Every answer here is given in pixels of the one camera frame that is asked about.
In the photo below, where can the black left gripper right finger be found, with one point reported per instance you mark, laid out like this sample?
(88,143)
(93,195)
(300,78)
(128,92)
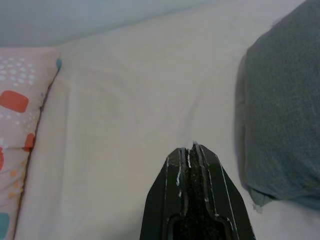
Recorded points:
(225,195)

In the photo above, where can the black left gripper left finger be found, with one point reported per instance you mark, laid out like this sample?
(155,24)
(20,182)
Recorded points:
(165,190)

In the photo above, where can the grey pillow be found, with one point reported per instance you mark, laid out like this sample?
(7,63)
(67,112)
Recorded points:
(282,100)

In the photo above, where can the pink patterned pillow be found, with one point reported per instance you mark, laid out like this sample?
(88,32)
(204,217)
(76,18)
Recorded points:
(17,105)

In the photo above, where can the white bed sheet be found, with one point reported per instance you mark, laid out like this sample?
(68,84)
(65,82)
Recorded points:
(125,100)

